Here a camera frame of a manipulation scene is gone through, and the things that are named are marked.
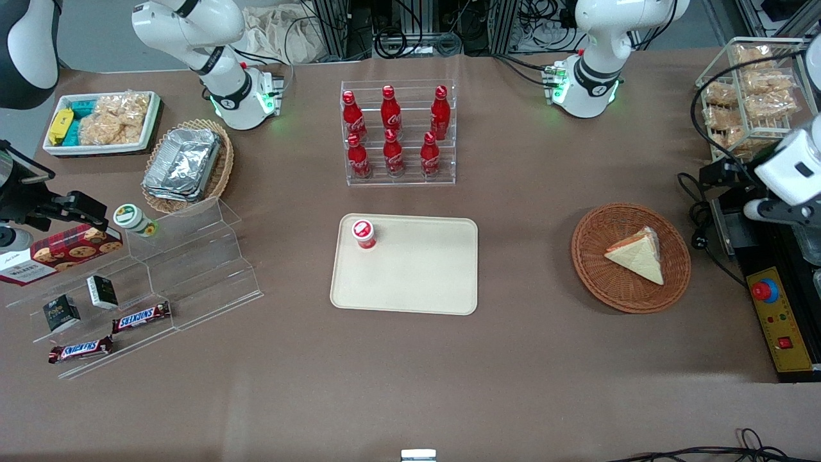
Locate green white yogurt cup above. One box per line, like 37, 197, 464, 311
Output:
113, 203, 158, 239

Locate beige plastic tray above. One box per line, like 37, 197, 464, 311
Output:
330, 214, 479, 316

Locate clear acrylic bottle rack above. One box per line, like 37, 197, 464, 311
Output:
340, 80, 457, 187

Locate teal snack packet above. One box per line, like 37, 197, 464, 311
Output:
63, 99, 98, 146

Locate red cookie box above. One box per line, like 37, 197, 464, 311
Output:
0, 224, 124, 287

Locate black cable bundle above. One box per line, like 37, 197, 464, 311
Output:
606, 427, 821, 462

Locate brown Snickers bar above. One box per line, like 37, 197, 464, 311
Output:
47, 335, 115, 365
112, 301, 173, 335

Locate red white lidded cup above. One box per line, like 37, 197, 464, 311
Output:
351, 219, 378, 251

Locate white rectangular plastic bin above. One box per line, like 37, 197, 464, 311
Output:
42, 90, 162, 158

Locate black equipment base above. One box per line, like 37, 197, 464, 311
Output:
708, 185, 821, 384

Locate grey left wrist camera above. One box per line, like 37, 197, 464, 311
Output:
744, 198, 821, 227

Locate round brown wicker basket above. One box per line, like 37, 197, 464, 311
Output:
571, 203, 692, 314

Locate clear bagged pastry snack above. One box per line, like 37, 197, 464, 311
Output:
702, 105, 740, 130
702, 82, 740, 107
744, 93, 800, 121
731, 44, 775, 71
708, 127, 764, 161
743, 69, 797, 97

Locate aluminium profile frame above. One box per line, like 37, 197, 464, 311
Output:
307, 0, 521, 60

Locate white wire rack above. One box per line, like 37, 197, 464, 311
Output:
695, 37, 810, 162

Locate yellow emergency stop control box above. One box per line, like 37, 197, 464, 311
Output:
745, 266, 816, 375

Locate black power cable with plug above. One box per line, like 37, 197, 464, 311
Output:
676, 172, 749, 288

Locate crumpled beige cloth bag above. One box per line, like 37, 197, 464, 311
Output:
239, 5, 329, 65

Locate stacked aluminium foil trays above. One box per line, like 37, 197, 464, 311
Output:
142, 126, 223, 203

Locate yellow snack packet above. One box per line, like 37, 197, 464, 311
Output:
47, 108, 75, 146

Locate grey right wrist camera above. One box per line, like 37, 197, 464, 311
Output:
0, 226, 34, 252

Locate triangular sandwich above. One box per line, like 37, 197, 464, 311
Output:
604, 227, 665, 286

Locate oval light wicker basket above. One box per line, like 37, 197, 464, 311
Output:
140, 118, 235, 216

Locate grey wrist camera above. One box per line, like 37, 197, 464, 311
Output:
0, 226, 34, 252
744, 198, 821, 227

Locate clear bag of rice crackers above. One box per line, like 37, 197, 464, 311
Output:
79, 92, 152, 146

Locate small black carton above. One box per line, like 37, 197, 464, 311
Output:
42, 295, 81, 333
86, 275, 120, 311

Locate clear acrylic stepped display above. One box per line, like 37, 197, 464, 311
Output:
5, 197, 264, 381

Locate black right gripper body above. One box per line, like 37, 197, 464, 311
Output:
0, 141, 60, 233

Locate red cola bottle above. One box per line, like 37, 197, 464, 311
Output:
430, 85, 452, 141
380, 85, 403, 137
341, 90, 368, 142
382, 128, 406, 178
346, 133, 373, 180
419, 132, 441, 178

